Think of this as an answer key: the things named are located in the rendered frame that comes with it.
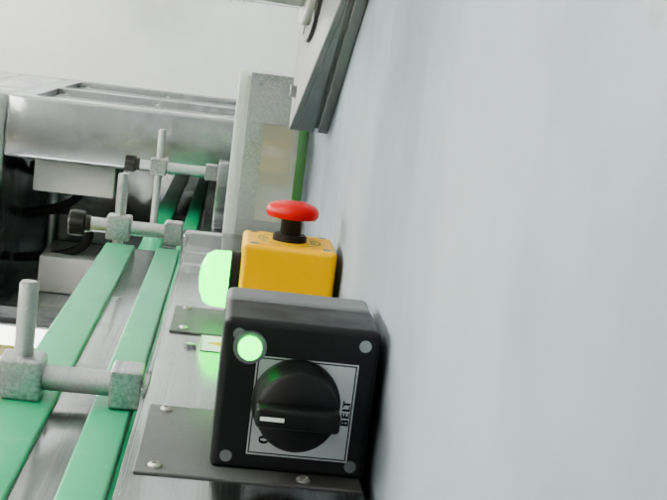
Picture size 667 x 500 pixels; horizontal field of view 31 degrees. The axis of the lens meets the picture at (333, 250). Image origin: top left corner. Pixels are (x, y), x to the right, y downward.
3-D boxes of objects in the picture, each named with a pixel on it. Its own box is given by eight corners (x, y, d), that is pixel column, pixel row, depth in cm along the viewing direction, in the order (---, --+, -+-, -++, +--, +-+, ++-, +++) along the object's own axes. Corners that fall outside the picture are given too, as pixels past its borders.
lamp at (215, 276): (235, 303, 96) (197, 299, 96) (241, 246, 95) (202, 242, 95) (234, 315, 91) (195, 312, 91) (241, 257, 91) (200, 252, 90)
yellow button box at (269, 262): (326, 323, 98) (233, 313, 97) (337, 232, 97) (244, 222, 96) (332, 345, 91) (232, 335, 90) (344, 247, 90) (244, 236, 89)
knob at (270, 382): (333, 447, 63) (338, 470, 59) (246, 439, 62) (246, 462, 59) (344, 363, 62) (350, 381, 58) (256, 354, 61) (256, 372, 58)
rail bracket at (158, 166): (255, 240, 204) (119, 225, 201) (267, 140, 201) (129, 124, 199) (256, 245, 199) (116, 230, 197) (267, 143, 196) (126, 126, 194)
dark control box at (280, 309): (356, 434, 71) (212, 420, 70) (374, 300, 70) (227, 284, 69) (371, 484, 63) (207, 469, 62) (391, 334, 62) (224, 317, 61)
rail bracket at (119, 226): (173, 324, 139) (62, 313, 138) (189, 179, 136) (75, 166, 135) (172, 330, 136) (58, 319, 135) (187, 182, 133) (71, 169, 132)
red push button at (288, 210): (262, 238, 95) (267, 195, 94) (313, 244, 95) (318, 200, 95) (262, 247, 91) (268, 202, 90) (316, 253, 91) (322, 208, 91)
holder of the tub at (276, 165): (287, 289, 158) (227, 282, 157) (313, 75, 153) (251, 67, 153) (293, 318, 141) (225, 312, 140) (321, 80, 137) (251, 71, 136)
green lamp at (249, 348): (260, 360, 61) (236, 358, 61) (263, 337, 61) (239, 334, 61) (260, 363, 61) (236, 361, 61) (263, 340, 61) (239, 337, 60)
